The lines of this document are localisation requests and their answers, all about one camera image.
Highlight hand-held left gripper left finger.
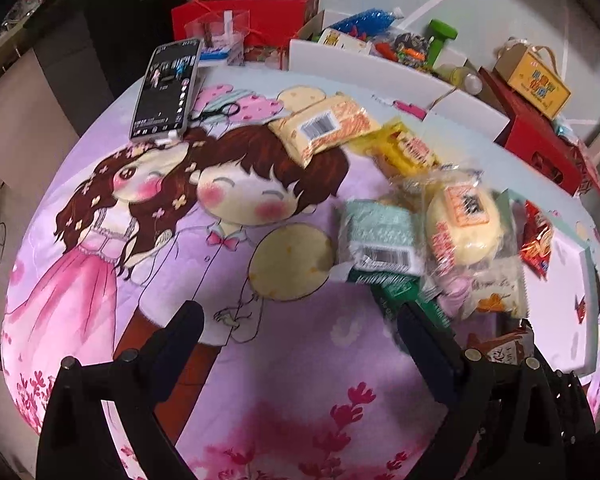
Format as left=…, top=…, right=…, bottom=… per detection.
left=36, top=300, right=206, bottom=480

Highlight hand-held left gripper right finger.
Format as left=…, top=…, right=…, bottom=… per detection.
left=397, top=301, right=598, bottom=480

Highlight pink snack packet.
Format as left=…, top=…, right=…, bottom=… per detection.
left=432, top=272, right=473, bottom=321

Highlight dark green snack packet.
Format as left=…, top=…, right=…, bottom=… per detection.
left=347, top=267, right=456, bottom=341

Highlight cream snack packet orange flowers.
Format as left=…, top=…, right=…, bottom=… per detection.
left=467, top=255, right=528, bottom=318

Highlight round bread packet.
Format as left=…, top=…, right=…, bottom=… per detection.
left=395, top=165, right=508, bottom=281

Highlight light green snack packet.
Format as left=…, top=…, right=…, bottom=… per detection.
left=336, top=199, right=426, bottom=277

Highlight red snack packet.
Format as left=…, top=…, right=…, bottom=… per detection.
left=519, top=200, right=553, bottom=281

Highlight yellow clear snack packet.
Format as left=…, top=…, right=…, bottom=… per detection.
left=350, top=117, right=443, bottom=176

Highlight orange striped snack packet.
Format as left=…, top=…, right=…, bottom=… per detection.
left=267, top=92, right=383, bottom=168

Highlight brown snack packet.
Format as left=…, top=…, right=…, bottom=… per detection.
left=467, top=325, right=536, bottom=366

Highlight printed cartoon blanket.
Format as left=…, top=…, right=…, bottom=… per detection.
left=0, top=67, right=600, bottom=480

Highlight smartphone in clear case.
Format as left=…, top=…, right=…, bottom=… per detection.
left=129, top=38, right=204, bottom=142

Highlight red patterned bag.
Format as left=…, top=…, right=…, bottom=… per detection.
left=575, top=140, right=600, bottom=198

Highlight red gift box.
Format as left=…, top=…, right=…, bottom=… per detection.
left=477, top=67, right=588, bottom=196

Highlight white cardboard box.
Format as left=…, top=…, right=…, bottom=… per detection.
left=280, top=10, right=511, bottom=146

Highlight clear plastic box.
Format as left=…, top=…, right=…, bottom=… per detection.
left=184, top=9, right=251, bottom=67

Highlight green dumbbell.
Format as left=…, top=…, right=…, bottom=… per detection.
left=426, top=19, right=460, bottom=67

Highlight yellow and white card box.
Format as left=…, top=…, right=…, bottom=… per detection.
left=317, top=28, right=373, bottom=56

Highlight black cabinet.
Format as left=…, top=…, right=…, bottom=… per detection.
left=25, top=0, right=186, bottom=126

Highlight red flat box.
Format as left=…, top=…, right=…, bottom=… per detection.
left=171, top=0, right=321, bottom=63

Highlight blue plastic bottle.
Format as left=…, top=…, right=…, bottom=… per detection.
left=327, top=7, right=405, bottom=36

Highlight black phone strap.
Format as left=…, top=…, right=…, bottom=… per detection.
left=190, top=102, right=241, bottom=123

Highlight colourful string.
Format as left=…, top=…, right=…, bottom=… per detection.
left=395, top=85, right=458, bottom=117

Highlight yellow gift box with handle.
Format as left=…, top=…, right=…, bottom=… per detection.
left=495, top=40, right=573, bottom=121

